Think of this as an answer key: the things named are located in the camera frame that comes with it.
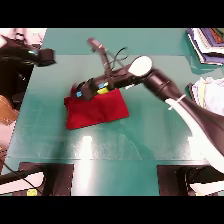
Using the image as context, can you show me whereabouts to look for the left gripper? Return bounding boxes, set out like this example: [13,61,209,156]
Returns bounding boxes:
[38,48,57,67]

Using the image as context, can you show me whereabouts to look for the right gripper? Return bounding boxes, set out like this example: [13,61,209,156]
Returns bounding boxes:
[74,77,102,102]

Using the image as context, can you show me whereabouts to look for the red T-shirt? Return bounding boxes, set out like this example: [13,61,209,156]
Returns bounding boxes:
[63,87,131,131]

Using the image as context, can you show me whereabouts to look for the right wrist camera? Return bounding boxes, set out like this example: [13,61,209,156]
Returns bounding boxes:
[87,37,114,80]

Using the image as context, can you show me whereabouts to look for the black cable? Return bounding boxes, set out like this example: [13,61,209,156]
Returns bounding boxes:
[108,46,130,70]
[0,158,34,190]

